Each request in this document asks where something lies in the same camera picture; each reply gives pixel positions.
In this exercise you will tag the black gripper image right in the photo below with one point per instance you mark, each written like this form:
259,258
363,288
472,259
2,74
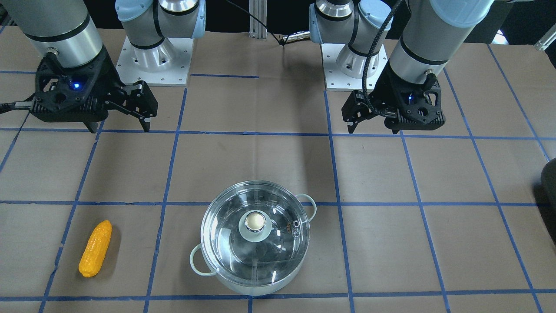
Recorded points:
392,87

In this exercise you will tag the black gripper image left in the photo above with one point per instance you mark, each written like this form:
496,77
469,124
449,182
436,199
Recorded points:
111,77

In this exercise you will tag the glass pot lid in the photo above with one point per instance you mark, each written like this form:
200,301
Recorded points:
255,232

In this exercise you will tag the yellow plastic corn cob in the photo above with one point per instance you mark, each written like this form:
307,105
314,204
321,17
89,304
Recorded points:
96,248

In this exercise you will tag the dark object edge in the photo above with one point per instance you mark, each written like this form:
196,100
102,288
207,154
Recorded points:
548,182

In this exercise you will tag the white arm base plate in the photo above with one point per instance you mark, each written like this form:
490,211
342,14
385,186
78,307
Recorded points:
166,65
343,69

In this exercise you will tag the black cable image left gripper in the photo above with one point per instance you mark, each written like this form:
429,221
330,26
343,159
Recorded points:
26,105

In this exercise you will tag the aluminium extrusion post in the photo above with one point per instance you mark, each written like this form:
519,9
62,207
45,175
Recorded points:
258,17

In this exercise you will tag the aluminium bracket top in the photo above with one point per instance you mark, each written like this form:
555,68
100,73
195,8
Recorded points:
546,40

